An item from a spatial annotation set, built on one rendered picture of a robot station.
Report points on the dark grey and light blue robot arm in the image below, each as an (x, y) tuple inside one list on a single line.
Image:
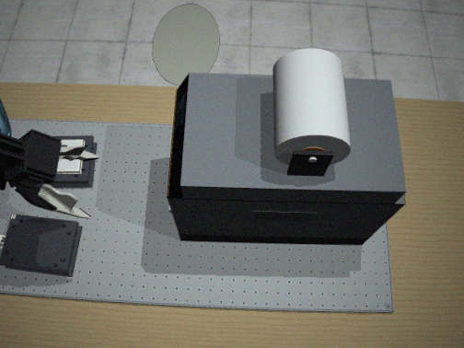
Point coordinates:
[(6, 129)]

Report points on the white label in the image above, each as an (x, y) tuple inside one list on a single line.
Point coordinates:
[(2, 240)]

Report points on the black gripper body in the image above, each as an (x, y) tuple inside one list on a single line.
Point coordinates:
[(38, 155)]

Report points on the white roll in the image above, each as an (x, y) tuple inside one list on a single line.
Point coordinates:
[(309, 104)]

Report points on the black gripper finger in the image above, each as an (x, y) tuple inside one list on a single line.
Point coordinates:
[(76, 153), (49, 198)]

